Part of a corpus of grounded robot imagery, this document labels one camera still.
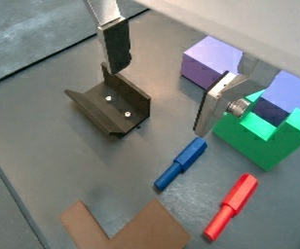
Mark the gripper 2 metal right finger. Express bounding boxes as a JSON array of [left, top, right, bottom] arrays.
[[192, 56, 279, 137]]

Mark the purple block board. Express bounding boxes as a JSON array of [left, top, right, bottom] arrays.
[[180, 37, 300, 131]]

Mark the black angle bracket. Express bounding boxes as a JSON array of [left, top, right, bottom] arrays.
[[65, 63, 151, 137]]

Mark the blue peg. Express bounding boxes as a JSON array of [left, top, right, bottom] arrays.
[[153, 137, 207, 191]]

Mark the gripper 2 metal left finger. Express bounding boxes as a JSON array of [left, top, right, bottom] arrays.
[[81, 0, 131, 74]]

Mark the green U-shaped block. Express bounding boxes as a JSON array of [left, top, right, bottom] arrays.
[[212, 91, 300, 171]]

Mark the brown cross-shaped block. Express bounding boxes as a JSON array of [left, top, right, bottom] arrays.
[[59, 198, 190, 249]]

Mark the red peg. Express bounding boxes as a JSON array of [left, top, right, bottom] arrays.
[[203, 173, 258, 241]]

